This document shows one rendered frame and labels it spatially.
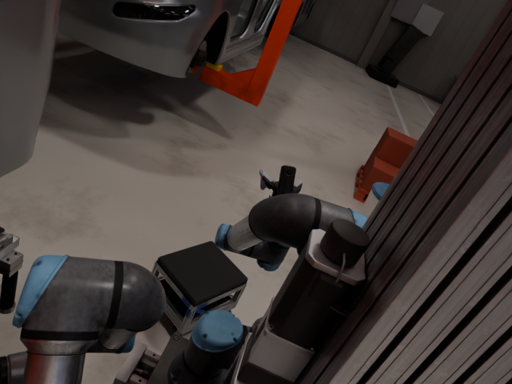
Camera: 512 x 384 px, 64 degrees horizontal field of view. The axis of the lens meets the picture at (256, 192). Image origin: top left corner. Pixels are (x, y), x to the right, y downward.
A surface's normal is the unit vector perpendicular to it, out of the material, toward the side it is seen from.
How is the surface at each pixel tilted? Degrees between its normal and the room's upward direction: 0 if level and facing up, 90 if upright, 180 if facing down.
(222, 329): 8
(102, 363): 0
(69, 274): 16
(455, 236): 90
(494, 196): 90
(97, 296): 46
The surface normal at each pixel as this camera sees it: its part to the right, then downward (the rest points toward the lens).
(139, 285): 0.71, -0.43
